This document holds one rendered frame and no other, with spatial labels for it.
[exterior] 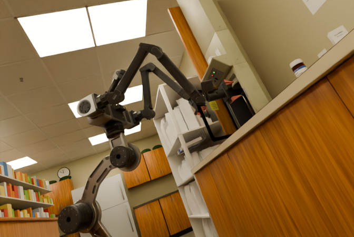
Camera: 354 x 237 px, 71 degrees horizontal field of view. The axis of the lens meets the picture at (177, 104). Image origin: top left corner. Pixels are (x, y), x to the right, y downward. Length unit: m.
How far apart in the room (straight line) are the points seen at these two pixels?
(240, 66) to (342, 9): 0.64
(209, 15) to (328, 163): 1.39
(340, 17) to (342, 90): 0.91
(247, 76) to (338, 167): 0.99
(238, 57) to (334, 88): 1.07
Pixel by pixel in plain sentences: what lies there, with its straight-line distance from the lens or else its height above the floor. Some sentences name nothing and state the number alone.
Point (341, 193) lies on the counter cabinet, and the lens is 1.00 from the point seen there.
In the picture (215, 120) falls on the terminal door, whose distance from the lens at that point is 1.79.
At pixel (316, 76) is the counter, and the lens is 0.83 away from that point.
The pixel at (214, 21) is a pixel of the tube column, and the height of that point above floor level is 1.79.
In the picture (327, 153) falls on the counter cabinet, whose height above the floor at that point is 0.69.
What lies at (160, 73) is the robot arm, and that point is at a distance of 2.01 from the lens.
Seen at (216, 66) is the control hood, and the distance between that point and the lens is 1.80.
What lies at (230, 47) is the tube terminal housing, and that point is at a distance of 1.86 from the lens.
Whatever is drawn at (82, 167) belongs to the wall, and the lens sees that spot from 7.18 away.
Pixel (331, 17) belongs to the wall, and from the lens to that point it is 1.73.
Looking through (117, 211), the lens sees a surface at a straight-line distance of 6.26.
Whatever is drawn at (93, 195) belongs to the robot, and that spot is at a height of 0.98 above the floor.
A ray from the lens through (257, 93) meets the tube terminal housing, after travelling 1.73.
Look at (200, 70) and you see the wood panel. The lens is 2.13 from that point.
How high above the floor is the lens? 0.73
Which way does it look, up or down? 20 degrees up
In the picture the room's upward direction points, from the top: 22 degrees counter-clockwise
